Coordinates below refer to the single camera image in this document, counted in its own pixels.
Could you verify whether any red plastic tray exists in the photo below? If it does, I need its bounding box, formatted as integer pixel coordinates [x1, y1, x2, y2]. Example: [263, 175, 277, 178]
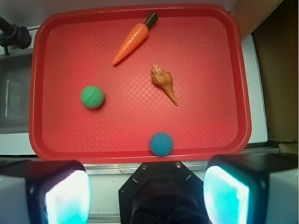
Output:
[29, 4, 251, 163]

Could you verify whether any steel sink basin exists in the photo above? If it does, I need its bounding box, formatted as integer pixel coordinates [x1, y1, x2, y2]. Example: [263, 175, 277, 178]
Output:
[0, 53, 32, 134]

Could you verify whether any green dimpled ball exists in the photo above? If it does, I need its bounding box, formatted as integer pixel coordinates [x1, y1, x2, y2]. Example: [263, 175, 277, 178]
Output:
[80, 85, 105, 109]

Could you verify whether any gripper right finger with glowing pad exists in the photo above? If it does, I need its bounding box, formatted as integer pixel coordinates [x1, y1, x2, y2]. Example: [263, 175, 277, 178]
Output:
[203, 154, 299, 224]

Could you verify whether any brown conch seashell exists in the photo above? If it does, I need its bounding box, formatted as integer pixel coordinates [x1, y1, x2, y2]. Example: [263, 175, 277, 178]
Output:
[151, 63, 178, 106]

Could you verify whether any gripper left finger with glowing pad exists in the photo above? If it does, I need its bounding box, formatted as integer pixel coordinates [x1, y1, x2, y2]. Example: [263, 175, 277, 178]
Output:
[0, 160, 91, 224]

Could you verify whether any blue dimpled ball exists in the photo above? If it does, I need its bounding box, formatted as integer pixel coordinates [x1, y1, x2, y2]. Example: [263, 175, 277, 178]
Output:
[149, 132, 174, 157]

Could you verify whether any orange toy carrot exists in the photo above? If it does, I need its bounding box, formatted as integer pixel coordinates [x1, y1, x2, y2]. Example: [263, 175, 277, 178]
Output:
[112, 12, 158, 65]

